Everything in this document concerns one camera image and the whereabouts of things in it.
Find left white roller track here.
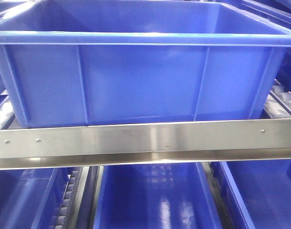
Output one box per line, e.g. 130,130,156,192
0,94,15,130

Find small blue bin lower left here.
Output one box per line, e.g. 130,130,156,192
0,168,69,229

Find large blue plastic crate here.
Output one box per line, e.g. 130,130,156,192
0,0,289,128

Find blue bin lower middle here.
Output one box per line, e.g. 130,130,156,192
93,163,222,229

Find lower roller track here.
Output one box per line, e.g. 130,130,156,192
52,167,83,229

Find steel front frame bar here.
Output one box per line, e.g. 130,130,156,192
0,118,291,170

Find blue crate upper right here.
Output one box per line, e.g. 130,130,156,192
222,0,291,92

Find white roller track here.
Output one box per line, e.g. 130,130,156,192
263,81,291,118
0,94,15,130

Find blue bin lower right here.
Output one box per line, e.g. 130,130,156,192
211,159,291,229

